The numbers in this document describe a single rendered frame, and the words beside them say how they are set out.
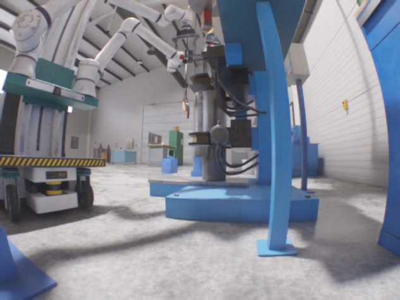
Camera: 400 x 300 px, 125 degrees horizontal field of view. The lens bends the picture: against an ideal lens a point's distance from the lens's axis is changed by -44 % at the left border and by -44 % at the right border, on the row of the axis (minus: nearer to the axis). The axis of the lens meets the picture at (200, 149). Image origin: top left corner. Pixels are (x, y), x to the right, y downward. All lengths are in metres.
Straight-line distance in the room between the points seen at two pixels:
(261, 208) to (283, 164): 0.40
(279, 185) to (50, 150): 1.30
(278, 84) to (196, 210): 0.71
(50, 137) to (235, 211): 1.24
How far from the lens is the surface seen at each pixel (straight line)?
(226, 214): 0.96
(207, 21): 2.41
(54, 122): 1.34
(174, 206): 1.01
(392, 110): 0.77
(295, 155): 3.58
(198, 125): 2.96
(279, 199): 0.62
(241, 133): 1.26
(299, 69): 2.02
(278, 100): 0.64
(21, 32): 1.02
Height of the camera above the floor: 0.33
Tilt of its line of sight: 3 degrees up
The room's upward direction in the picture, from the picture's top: straight up
